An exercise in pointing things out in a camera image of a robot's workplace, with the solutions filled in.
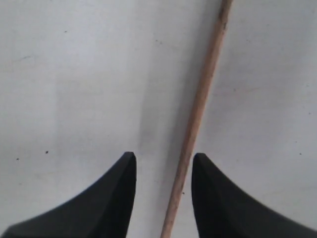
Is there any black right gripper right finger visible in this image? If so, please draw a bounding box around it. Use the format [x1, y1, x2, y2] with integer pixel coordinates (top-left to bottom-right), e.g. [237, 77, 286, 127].
[192, 153, 317, 238]

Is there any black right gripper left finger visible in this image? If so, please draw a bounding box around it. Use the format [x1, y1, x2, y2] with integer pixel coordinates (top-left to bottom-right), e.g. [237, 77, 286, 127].
[1, 152, 137, 238]

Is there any wooden chopstick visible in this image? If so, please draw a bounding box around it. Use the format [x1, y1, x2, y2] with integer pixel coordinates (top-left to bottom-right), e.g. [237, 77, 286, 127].
[160, 0, 233, 238]

